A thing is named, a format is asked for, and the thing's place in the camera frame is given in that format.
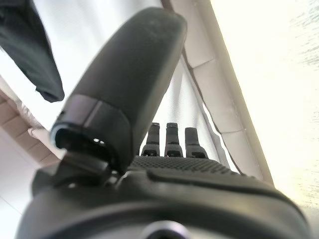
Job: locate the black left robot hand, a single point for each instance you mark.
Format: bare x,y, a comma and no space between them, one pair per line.
129,74

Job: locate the brown padded headboard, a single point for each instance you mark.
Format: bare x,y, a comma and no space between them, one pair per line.
15,124

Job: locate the black garment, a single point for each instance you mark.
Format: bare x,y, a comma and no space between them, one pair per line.
27,49

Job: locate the bed with beige cover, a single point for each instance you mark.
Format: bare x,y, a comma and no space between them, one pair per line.
214,87

